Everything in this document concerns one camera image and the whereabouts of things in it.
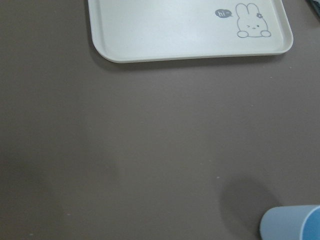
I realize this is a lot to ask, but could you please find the blue plastic cup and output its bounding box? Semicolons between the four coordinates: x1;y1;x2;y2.
259;205;320;240

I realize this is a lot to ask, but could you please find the grey folded cloth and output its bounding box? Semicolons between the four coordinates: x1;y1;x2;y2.
307;0;320;17

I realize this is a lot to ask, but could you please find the cream rabbit tray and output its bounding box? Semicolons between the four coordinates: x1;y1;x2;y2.
87;0;294;63

